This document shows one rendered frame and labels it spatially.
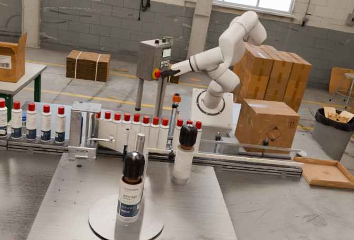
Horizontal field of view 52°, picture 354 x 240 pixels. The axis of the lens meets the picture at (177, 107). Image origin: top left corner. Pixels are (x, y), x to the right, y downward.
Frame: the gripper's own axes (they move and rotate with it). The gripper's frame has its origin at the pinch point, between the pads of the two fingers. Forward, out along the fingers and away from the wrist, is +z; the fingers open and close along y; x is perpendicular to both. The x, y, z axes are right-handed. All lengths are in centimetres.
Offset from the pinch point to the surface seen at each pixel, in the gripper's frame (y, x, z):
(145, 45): 0.0, -17.3, 3.6
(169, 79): -419, 80, 115
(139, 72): -0.6, -5.4, 12.5
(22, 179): 45, 18, 70
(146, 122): 2.5, 20.9, 18.5
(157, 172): 21, 43, 17
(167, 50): -8.9, -9.8, -3.8
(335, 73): -579, 205, -166
